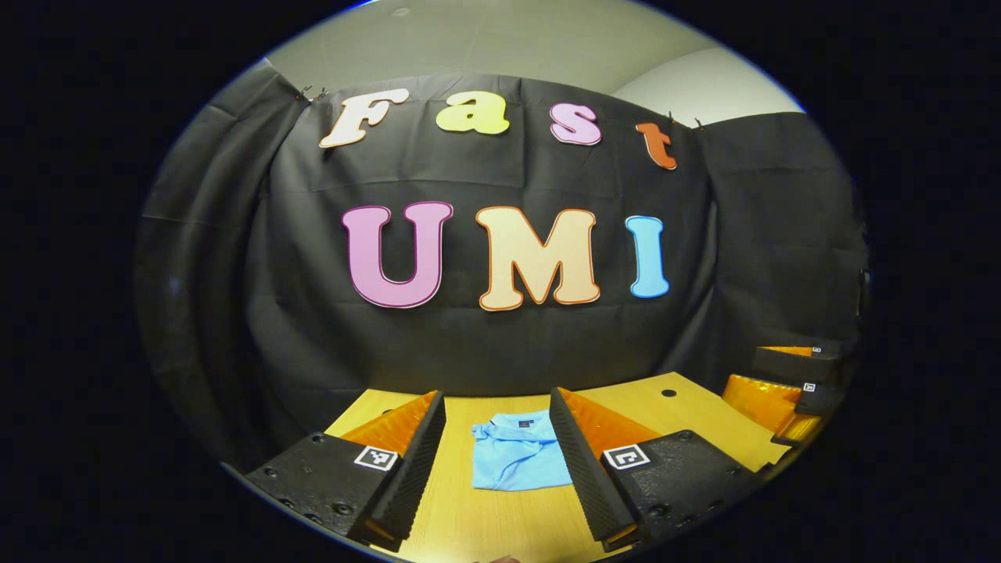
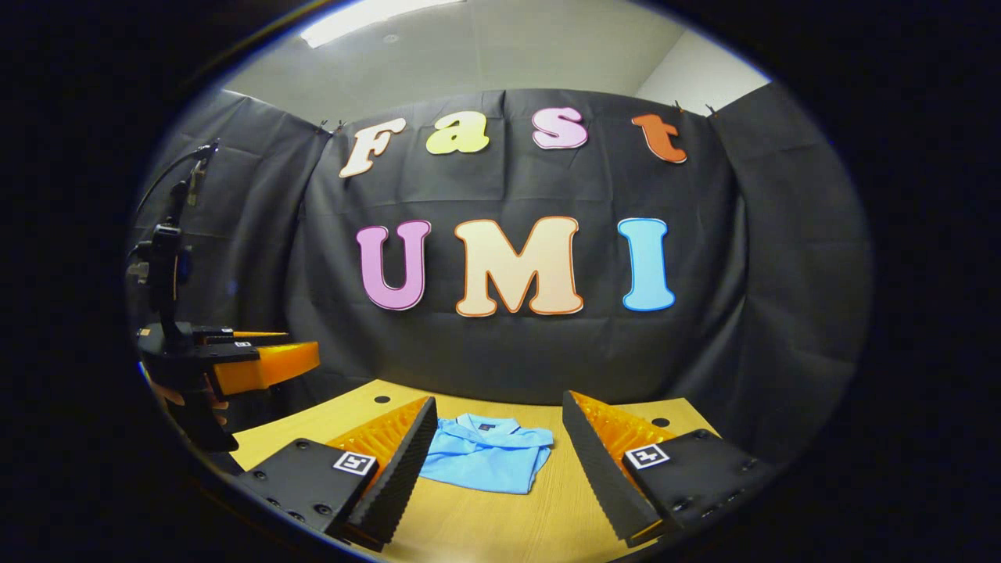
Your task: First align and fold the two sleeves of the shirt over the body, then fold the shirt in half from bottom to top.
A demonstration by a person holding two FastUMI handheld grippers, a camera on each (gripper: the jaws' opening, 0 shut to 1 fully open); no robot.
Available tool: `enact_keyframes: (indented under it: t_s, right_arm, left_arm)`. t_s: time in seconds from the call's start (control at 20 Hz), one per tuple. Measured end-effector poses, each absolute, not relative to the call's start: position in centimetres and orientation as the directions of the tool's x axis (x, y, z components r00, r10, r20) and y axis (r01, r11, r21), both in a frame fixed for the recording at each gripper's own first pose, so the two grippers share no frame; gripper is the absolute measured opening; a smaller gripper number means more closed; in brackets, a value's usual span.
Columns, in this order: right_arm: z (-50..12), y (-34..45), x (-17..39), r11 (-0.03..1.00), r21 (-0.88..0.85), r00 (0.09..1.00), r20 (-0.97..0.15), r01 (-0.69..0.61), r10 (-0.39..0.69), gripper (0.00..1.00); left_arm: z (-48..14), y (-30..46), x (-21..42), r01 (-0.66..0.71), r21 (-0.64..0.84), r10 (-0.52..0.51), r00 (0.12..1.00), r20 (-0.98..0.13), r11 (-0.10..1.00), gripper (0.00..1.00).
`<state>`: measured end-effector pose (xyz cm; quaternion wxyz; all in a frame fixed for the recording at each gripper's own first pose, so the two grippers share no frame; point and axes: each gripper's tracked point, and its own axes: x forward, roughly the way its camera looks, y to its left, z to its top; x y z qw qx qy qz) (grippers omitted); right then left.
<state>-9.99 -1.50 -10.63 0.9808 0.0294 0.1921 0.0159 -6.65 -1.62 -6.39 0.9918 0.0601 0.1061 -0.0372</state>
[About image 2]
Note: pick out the rectangular ceiling light panel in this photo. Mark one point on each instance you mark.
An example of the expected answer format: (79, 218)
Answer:
(367, 17)

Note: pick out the light blue T-shirt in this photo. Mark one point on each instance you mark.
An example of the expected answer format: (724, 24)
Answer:
(485, 461)

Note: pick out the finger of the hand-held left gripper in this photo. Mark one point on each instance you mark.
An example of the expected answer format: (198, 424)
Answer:
(235, 337)
(266, 363)

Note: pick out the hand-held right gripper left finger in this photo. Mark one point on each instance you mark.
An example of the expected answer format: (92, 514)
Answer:
(399, 477)

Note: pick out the black backdrop cloth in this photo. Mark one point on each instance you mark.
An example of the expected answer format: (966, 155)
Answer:
(500, 352)

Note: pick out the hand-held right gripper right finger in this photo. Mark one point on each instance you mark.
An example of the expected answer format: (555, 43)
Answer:
(602, 477)

